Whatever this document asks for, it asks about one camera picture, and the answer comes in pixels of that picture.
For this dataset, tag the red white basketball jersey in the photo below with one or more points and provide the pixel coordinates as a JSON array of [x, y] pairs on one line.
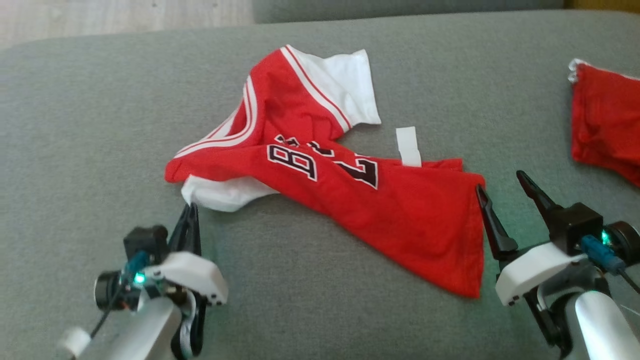
[[400, 210]]

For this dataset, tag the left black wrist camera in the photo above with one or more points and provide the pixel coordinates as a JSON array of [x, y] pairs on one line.
[[145, 242]]

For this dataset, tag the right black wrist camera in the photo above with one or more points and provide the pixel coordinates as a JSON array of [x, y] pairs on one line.
[[575, 225]]

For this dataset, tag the large yellow cushion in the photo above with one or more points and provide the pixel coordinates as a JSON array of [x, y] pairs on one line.
[[605, 4]]

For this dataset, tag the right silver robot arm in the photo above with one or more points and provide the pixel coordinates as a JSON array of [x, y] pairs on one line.
[[600, 325]]

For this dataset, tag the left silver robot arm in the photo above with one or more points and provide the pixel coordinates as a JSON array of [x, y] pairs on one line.
[[145, 330]]

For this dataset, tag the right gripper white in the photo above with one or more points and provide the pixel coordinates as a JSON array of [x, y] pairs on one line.
[[525, 275]]

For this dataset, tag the red shorts white waistband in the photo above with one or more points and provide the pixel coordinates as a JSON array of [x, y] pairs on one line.
[[610, 125]]

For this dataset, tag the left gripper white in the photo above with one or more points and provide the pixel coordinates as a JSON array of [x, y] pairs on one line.
[[195, 272]]

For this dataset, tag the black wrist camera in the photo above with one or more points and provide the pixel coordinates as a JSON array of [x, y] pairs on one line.
[[575, 225], [145, 242]]

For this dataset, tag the grey sofa back cushion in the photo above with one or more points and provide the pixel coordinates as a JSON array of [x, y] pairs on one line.
[[400, 7]]

